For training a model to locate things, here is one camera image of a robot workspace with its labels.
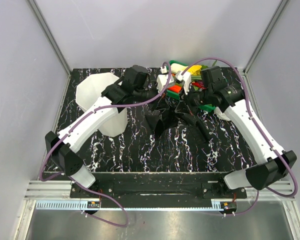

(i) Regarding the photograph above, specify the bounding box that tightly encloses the black trash bag roll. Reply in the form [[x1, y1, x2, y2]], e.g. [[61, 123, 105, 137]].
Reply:
[[187, 118, 212, 143]]

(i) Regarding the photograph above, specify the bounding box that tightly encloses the white faceted trash bin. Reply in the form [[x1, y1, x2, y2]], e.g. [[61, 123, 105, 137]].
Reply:
[[75, 72, 128, 138]]

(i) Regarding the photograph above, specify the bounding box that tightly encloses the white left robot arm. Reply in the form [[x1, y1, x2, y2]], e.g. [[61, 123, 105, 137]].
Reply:
[[45, 72, 132, 198]]

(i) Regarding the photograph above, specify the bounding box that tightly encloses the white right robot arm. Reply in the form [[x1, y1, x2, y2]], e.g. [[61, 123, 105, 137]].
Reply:
[[175, 66, 297, 198]]

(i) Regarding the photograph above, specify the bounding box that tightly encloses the orange carrot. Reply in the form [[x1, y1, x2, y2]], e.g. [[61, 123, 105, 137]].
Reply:
[[168, 85, 183, 94]]

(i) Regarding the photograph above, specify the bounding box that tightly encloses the green plastic vegetable tray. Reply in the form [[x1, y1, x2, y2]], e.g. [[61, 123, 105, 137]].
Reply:
[[166, 60, 216, 113]]

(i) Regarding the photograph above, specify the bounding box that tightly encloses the white and yellow cabbage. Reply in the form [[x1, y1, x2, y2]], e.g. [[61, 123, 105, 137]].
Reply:
[[170, 62, 202, 76]]

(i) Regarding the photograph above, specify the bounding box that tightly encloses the crumpled white paper ball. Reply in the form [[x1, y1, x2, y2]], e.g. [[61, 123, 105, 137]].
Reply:
[[214, 107, 231, 121]]

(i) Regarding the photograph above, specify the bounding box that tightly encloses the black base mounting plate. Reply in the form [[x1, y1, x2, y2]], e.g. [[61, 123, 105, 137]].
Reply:
[[39, 172, 257, 211]]

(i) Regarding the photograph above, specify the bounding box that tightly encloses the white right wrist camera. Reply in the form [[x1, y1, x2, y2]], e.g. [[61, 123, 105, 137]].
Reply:
[[175, 71, 192, 95]]

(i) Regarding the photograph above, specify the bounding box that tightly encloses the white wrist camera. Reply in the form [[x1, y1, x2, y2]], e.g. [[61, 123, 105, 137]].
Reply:
[[175, 71, 192, 95], [156, 66, 176, 92]]

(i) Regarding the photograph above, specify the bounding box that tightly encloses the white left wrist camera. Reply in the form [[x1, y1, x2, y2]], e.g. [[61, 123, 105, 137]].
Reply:
[[156, 66, 176, 92]]

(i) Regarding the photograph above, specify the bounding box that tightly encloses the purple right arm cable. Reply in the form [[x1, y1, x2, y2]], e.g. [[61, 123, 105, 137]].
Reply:
[[176, 57, 299, 216]]

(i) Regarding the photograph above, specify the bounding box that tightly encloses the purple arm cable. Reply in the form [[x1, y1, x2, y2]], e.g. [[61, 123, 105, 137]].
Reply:
[[37, 62, 172, 227], [176, 57, 299, 216]]

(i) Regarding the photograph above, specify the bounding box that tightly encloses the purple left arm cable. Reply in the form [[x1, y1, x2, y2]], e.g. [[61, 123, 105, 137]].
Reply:
[[37, 62, 172, 227]]

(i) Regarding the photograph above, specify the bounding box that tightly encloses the aluminium rail with slots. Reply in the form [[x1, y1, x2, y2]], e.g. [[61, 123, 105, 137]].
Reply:
[[24, 179, 297, 211]]

